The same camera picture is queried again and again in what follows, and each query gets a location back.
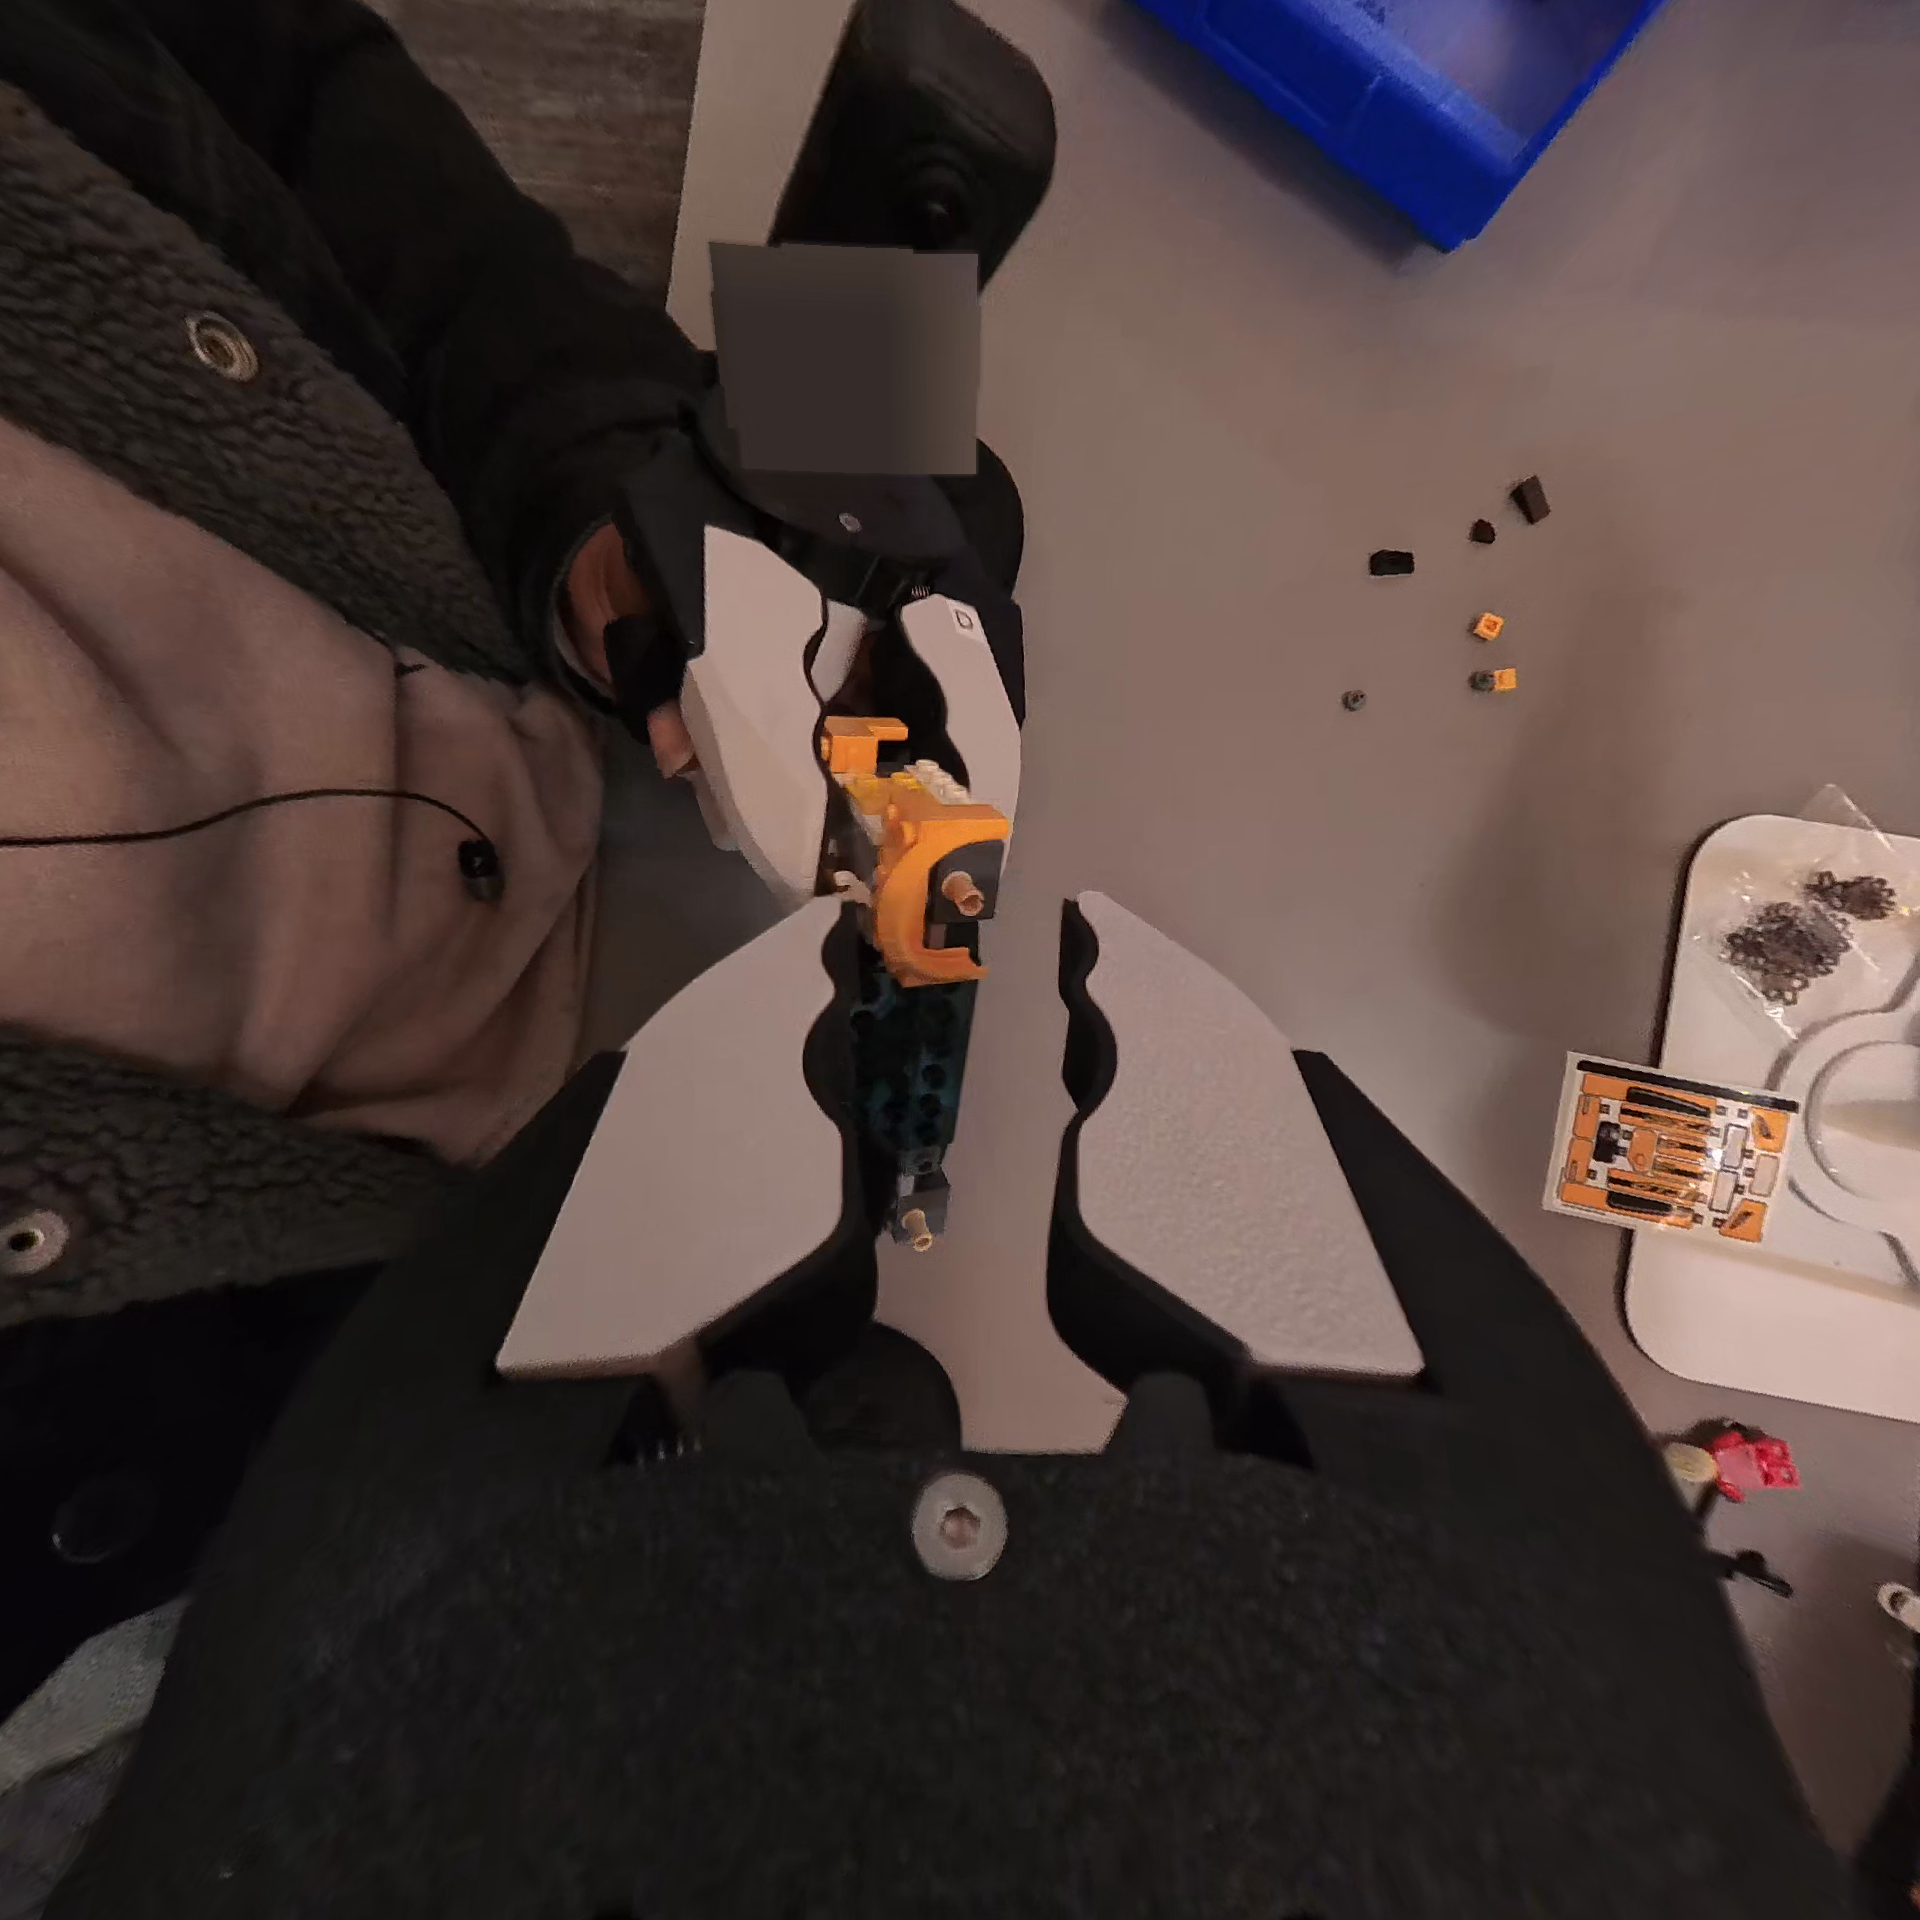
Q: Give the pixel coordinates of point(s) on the tan lego piece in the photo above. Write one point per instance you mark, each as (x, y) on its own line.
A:
(1688, 1463)

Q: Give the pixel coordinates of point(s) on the bag of black lego pieces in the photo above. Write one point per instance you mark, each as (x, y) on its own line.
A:
(1785, 945)

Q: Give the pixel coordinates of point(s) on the large blue storage bin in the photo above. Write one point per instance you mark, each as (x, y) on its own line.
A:
(1424, 89)

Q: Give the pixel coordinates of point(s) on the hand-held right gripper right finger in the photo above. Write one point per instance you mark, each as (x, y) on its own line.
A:
(1230, 1184)

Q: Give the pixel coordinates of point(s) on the person's left hand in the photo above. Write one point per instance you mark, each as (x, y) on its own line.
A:
(589, 599)

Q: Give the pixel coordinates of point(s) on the beige hoodie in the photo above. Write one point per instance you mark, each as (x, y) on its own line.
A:
(225, 974)

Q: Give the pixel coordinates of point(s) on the white plastic tray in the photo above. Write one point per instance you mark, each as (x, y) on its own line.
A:
(1725, 1320)

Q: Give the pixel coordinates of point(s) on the thin black lego piece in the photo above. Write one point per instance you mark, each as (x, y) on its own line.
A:
(1757, 1574)

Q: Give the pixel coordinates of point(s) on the person's left forearm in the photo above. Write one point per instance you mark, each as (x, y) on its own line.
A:
(495, 301)

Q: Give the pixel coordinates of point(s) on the white lego piece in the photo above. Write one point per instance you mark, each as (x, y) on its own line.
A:
(1903, 1608)

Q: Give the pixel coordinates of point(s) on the red lego piece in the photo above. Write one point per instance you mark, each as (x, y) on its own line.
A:
(1752, 1467)

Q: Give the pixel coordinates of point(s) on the black lego slope piece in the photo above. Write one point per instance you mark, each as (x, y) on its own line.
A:
(1530, 501)

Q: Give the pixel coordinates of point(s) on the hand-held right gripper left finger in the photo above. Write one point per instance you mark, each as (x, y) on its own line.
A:
(690, 1201)

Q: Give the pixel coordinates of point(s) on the orange sticker sheet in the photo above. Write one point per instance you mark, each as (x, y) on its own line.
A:
(1665, 1147)

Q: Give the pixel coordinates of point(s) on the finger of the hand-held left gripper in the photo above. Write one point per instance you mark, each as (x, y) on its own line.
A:
(750, 705)
(974, 690)

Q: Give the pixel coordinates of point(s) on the orange lego vehicle model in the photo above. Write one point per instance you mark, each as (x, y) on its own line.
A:
(916, 856)

